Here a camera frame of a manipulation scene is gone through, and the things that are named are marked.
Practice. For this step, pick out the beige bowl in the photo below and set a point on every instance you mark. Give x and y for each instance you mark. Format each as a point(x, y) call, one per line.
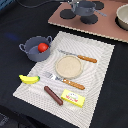
point(122, 14)

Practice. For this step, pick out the red toy tomato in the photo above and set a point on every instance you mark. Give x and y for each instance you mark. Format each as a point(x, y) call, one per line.
point(42, 47)

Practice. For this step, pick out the pink toy stove board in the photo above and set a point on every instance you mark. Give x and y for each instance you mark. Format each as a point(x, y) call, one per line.
point(104, 27)

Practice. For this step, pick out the beige woven placemat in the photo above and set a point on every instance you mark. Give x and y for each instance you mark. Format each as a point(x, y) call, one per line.
point(92, 78)

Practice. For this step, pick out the toy fork orange handle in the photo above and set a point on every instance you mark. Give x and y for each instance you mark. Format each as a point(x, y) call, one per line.
point(71, 83)

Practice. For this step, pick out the yellow toy banana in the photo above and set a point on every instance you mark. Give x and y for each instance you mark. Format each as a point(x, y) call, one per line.
point(29, 80)

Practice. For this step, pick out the toy knife orange handle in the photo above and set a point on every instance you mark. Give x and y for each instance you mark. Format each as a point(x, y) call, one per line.
point(79, 56)

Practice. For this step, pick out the grey toy pot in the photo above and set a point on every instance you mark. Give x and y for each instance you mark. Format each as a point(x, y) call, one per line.
point(31, 48)

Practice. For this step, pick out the tan wooden plate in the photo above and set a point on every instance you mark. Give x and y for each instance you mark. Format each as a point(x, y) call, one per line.
point(69, 66)

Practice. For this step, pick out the brown toy sausage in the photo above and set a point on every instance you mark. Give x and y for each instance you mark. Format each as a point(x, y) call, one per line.
point(53, 95)

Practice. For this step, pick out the black stove burner disc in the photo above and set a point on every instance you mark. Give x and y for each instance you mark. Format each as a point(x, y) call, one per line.
point(67, 14)
point(89, 19)
point(99, 5)

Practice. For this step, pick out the yellow toy butter box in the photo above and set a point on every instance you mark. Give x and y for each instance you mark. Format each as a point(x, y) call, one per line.
point(73, 98)

